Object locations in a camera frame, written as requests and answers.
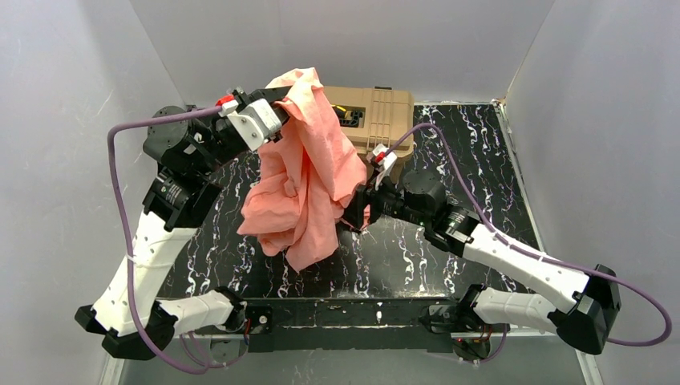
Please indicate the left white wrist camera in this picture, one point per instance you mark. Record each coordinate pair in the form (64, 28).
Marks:
(257, 119)

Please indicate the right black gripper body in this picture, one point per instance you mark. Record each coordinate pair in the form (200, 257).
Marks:
(362, 206)

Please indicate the black toolbox handle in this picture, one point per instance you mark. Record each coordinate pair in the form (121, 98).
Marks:
(354, 117)

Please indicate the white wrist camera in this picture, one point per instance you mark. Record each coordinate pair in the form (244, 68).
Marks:
(382, 159)
(257, 119)

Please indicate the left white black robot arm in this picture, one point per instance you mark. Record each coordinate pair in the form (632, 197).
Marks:
(188, 147)

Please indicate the tan plastic toolbox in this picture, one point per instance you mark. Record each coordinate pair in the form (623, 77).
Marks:
(389, 114)

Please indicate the pink jacket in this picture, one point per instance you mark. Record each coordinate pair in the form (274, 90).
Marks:
(307, 178)

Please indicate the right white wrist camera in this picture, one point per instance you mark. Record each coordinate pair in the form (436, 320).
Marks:
(382, 159)

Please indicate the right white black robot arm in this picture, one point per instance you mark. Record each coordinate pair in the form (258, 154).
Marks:
(578, 307)

